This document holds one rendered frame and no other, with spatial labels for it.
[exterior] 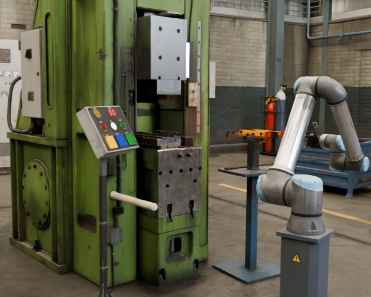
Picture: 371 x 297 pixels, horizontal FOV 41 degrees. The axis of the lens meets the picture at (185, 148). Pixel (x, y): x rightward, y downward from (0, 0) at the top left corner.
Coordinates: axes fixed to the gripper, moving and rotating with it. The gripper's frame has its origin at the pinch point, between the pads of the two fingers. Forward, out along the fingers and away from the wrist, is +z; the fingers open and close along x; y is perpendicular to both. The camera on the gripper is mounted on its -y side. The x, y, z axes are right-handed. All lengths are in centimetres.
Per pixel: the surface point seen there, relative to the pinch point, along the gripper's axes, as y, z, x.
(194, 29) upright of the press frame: -72, 65, -43
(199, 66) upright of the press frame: -46, 66, -37
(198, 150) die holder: 12, 43, -53
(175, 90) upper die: -29, 47, -69
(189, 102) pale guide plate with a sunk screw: -21, 62, -48
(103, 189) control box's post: 29, 28, -128
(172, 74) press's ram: -39, 46, -72
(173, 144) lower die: 7, 46, -70
